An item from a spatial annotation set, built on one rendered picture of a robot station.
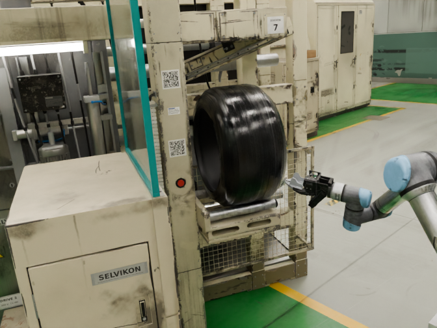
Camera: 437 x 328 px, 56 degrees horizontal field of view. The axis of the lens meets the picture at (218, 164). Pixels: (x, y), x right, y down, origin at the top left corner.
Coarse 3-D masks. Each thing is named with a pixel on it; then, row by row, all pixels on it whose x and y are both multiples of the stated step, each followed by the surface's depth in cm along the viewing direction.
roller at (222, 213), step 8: (264, 200) 193; (272, 200) 193; (224, 208) 187; (232, 208) 187; (240, 208) 188; (248, 208) 189; (256, 208) 190; (264, 208) 191; (216, 216) 184; (224, 216) 185; (232, 216) 187
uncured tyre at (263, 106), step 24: (216, 96) 177; (240, 96) 176; (264, 96) 179; (192, 120) 208; (216, 120) 172; (240, 120) 169; (264, 120) 172; (216, 144) 220; (240, 144) 167; (264, 144) 170; (216, 168) 218; (240, 168) 169; (264, 168) 173; (216, 192) 187; (240, 192) 176; (264, 192) 182
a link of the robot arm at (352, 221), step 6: (348, 210) 170; (354, 210) 168; (360, 210) 168; (366, 210) 172; (348, 216) 171; (354, 216) 169; (360, 216) 170; (366, 216) 171; (372, 216) 172; (348, 222) 171; (354, 222) 170; (360, 222) 171; (366, 222) 173; (348, 228) 173; (354, 228) 172
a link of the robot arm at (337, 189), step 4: (332, 184) 172; (336, 184) 170; (340, 184) 170; (344, 184) 170; (332, 188) 170; (336, 188) 169; (340, 188) 169; (332, 192) 170; (336, 192) 169; (340, 192) 168; (332, 196) 170; (336, 196) 170; (340, 196) 169; (340, 200) 170
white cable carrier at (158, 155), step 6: (150, 102) 170; (150, 108) 170; (156, 120) 173; (156, 126) 173; (156, 132) 174; (156, 138) 174; (156, 144) 175; (156, 150) 176; (156, 156) 177; (162, 156) 179; (156, 162) 177; (162, 174) 181; (162, 180) 180; (162, 186) 181
